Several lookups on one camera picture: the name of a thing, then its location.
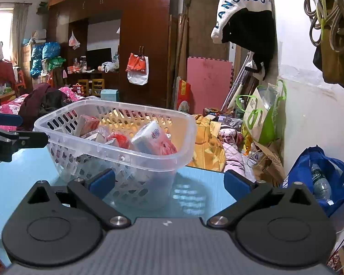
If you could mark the red white plastic bag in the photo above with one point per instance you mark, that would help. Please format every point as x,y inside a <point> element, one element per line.
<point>138,69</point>

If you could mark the dark purple clothing pile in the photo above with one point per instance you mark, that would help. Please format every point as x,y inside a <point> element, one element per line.
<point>40,102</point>

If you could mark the pink foam mat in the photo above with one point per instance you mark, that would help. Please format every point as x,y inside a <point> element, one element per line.
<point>210,82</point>

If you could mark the clear plastic water bottle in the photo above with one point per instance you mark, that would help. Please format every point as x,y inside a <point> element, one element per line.
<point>321,186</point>

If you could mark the orange yellow blanket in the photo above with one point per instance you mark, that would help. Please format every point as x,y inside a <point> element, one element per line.
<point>209,154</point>

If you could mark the dark red wooden wardrobe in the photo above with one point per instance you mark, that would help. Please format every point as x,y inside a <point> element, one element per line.
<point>97,28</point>

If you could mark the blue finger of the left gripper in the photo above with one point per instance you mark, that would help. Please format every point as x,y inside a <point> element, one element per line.
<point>11,142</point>
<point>10,120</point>

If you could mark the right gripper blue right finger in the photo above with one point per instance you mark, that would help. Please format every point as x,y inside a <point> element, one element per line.
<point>236,185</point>

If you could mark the red white tissue pack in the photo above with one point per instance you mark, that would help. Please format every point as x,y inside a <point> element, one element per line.
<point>152,140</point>

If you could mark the pink wrapped small packet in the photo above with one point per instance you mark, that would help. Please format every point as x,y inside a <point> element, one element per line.
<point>86,124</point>

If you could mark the white black hanging garment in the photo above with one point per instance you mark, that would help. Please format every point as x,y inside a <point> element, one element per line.
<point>249,24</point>

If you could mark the red ball in plastic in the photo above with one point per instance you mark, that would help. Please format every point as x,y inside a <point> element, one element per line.
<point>119,140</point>

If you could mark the window curtain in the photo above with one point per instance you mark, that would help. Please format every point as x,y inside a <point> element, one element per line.
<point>20,16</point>

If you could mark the blue fabric shopping bag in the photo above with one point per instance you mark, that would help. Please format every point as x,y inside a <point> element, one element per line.
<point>333,170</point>

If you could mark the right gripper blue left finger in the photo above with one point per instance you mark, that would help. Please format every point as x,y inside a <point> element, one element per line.
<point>101,184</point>

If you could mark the white plastic laundry basket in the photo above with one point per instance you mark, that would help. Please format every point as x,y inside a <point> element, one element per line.
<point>143,181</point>

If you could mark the green white shopping bag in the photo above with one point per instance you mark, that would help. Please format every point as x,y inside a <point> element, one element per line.
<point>264,112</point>

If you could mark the brown wooden door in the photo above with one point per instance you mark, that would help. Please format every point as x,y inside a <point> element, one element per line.
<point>201,20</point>

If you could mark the pink floral bedding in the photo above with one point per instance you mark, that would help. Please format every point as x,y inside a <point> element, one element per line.
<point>13,107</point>

